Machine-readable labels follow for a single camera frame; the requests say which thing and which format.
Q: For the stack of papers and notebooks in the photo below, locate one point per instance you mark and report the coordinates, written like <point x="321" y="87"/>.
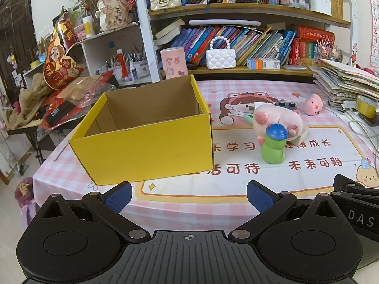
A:
<point x="340" y="80"/>

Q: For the yellow cardboard box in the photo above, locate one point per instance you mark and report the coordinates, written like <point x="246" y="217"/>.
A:
<point x="142" y="153"/>

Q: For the black keyboard on stand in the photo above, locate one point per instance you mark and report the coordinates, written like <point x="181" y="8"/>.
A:
<point x="29" y="131"/>

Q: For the pink plush pig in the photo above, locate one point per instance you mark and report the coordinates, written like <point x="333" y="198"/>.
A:
<point x="281" y="118"/>

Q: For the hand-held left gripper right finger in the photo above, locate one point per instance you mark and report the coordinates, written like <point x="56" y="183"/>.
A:
<point x="259" y="196"/>

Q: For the alphabet wall poster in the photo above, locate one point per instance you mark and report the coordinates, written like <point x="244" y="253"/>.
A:
<point x="374" y="29"/>

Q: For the white block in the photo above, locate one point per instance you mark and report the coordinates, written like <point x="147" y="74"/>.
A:
<point x="302" y="136"/>

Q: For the row of red dictionaries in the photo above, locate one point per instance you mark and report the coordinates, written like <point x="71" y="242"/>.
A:
<point x="314" y="34"/>

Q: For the clear pen holder with pens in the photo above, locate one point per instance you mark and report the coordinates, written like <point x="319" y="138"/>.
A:
<point x="139" y="65"/>

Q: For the black rectangular box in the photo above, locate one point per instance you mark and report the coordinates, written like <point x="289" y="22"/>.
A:
<point x="57" y="114"/>

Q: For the brown cloth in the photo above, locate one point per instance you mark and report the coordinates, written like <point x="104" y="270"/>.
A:
<point x="26" y="100"/>

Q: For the small pink plush chick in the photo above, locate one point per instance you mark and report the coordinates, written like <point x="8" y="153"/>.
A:
<point x="313" y="105"/>

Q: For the black toy car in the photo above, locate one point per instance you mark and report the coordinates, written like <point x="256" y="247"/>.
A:
<point x="285" y="104"/>

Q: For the white bottle yellow label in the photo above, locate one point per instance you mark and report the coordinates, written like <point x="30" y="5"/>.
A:
<point x="88" y="26"/>

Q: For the green toy figure blue cap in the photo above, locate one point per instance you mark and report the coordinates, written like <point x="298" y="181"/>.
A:
<point x="272" y="152"/>

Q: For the white rolled paper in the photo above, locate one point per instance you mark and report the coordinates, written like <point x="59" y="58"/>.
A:
<point x="225" y="22"/>

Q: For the cream plush rabbit figure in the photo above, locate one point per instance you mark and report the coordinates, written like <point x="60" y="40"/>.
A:
<point x="114" y="11"/>

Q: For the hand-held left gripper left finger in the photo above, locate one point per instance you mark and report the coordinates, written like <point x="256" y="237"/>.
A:
<point x="120" y="197"/>

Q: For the leaning white paperback book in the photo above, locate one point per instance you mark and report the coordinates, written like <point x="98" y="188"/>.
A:
<point x="168" y="31"/>

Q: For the red festive cartoon decoration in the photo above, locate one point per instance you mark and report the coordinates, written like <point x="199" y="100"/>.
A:
<point x="57" y="65"/>

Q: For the row of thick blue books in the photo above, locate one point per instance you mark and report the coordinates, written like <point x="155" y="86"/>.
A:
<point x="242" y="43"/>

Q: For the white shelf unit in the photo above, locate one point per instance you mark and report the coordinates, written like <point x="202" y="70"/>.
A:
<point x="148" y="35"/>

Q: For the purple bag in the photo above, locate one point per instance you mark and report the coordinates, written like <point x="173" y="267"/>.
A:
<point x="26" y="195"/>

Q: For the red foil wrapping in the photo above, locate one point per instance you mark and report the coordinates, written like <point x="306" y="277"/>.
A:
<point x="103" y="81"/>

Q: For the mint green small device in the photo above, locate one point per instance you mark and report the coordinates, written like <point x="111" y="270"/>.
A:
<point x="248" y="119"/>

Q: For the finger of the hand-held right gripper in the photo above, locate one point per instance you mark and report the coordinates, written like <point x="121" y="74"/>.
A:
<point x="355" y="183"/>

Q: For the wooden bookshelf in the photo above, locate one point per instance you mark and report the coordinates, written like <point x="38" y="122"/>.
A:
<point x="251" y="9"/>

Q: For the red and white bottle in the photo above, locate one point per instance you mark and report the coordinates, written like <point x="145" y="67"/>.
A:
<point x="122" y="65"/>

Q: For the clear plastic package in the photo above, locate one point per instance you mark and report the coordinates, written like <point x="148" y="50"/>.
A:
<point x="81" y="88"/>

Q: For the dark wooden door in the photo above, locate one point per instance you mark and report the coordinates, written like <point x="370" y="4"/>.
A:
<point x="17" y="20"/>

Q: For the orange and white medicine box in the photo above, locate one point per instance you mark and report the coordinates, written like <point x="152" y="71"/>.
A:
<point x="263" y="64"/>

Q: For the small clear spray bottle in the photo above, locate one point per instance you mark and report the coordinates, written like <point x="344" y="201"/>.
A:
<point x="132" y="71"/>

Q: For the yellow tape roll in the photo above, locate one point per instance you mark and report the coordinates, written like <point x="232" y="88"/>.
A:
<point x="365" y="106"/>

